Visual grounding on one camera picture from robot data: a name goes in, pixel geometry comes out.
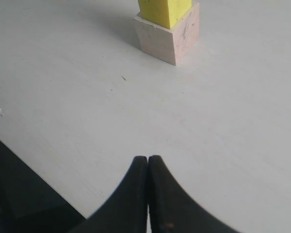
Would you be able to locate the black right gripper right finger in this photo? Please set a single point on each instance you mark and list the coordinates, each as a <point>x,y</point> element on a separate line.
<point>171,209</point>

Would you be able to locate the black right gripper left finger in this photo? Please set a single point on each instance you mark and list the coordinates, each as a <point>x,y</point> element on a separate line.
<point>125,211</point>

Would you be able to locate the large pale wooden cube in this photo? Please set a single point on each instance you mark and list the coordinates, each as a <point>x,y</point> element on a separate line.
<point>169,45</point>

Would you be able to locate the yellow cube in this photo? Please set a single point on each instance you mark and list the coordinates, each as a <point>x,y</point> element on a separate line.
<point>165,13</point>

